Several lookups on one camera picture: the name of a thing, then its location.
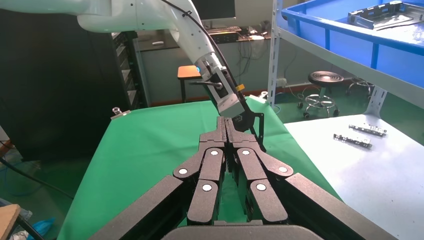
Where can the black computer monitor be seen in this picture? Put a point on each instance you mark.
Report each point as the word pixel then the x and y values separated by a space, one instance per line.
pixel 222 8

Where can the white metal shelf rack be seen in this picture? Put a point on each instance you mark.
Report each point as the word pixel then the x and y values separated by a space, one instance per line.
pixel 273 49

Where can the long grey metal part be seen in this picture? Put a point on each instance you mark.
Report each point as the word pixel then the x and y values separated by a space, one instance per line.
pixel 367 130
pixel 352 140

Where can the blue plastic bag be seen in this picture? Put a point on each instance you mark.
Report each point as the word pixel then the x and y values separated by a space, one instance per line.
pixel 41 228

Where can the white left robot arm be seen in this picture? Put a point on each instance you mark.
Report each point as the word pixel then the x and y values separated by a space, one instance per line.
pixel 149 13

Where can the black round swivel stool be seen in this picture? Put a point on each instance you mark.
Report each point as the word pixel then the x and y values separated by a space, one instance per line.
pixel 325 78

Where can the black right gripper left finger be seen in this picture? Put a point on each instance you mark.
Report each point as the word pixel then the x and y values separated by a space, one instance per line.
pixel 205 198

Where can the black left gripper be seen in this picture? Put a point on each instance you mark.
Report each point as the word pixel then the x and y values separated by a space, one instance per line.
pixel 244 122

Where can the chrome swivel chair base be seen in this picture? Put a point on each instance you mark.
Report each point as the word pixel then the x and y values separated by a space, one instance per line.
pixel 359 84

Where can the orange wooden stool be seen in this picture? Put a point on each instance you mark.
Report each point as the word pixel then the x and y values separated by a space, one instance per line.
pixel 185 72

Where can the green tablecloth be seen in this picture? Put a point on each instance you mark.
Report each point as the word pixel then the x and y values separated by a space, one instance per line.
pixel 149 142

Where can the black equipment cabinet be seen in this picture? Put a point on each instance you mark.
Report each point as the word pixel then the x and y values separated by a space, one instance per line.
pixel 59 92

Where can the light wooden board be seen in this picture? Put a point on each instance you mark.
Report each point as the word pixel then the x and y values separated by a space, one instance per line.
pixel 6 222

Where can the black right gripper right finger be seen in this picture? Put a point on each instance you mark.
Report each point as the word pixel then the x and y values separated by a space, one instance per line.
pixel 265 202

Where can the small white desk device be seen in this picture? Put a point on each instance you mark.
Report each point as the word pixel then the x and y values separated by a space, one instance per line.
pixel 158 43

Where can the white papers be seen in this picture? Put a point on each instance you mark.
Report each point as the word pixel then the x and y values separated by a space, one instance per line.
pixel 256 37

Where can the silver binder clip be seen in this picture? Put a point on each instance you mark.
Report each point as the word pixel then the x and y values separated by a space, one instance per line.
pixel 261 96
pixel 121 114

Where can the grey metal tray part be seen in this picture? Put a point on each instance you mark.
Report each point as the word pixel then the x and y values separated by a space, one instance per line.
pixel 361 20

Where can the blue plastic bin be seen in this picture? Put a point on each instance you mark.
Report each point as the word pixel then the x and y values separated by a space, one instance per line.
pixel 397 59

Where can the black keyboard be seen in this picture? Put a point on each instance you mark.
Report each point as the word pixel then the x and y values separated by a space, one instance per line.
pixel 228 29

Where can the black equipment box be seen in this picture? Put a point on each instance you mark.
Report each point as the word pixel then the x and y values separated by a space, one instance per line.
pixel 227 38

